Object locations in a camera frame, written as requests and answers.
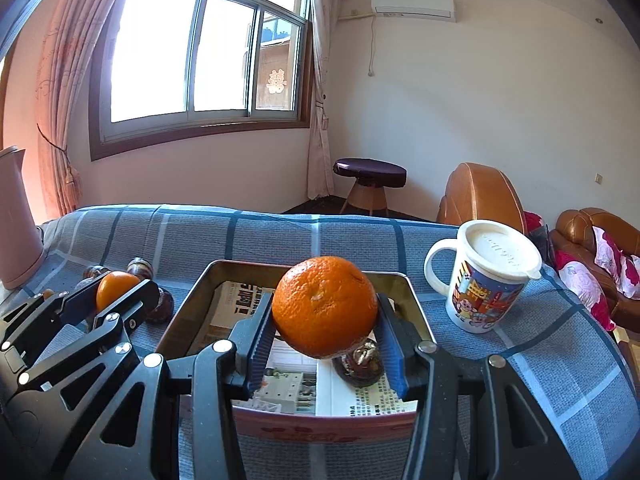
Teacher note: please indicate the curtain tassel tieback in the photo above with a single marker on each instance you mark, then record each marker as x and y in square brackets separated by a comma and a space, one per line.
[70, 175]

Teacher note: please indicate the brown leather sofa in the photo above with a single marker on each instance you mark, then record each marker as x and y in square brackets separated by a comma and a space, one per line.
[575, 220]

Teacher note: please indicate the pink floral pillow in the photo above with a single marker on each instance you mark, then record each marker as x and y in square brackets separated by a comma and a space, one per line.
[607, 257]

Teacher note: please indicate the pink electric kettle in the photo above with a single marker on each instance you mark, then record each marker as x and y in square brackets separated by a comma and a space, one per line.
[17, 220]

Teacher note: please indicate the white cartoon print mug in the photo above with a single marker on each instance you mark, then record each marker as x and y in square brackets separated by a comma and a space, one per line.
[480, 305]

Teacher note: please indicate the cream plastic mug lid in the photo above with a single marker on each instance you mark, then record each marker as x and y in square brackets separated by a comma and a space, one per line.
[500, 247]

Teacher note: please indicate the orange mandarin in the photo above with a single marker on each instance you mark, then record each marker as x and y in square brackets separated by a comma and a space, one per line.
[114, 287]
[325, 305]

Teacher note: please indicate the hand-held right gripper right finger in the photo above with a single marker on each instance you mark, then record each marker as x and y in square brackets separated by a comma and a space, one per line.
[388, 342]

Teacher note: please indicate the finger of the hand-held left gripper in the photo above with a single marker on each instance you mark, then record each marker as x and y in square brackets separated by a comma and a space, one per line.
[82, 300]
[132, 305]

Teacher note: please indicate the wicker stool purple cushion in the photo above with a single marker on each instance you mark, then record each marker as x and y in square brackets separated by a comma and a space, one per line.
[370, 167]

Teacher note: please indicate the red paper window decal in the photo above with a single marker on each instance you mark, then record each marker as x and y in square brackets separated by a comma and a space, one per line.
[274, 81]

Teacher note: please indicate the pale narrow curtain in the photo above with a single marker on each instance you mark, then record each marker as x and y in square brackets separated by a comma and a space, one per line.
[320, 110]

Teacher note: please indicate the brown framed sliding window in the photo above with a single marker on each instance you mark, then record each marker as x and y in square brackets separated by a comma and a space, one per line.
[160, 60]

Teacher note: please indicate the rectangular metal tin tray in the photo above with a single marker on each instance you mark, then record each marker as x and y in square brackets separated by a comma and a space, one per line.
[190, 320]

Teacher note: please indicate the printed paper sheet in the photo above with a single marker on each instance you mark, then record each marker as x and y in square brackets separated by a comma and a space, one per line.
[345, 400]

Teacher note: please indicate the white wall air conditioner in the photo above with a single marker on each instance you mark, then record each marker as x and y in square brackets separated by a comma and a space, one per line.
[414, 4]

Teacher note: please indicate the pink patterned curtain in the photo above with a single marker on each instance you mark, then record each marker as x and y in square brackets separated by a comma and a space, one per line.
[70, 60]

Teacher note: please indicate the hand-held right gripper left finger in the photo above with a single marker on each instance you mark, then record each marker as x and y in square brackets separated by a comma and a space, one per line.
[262, 332]

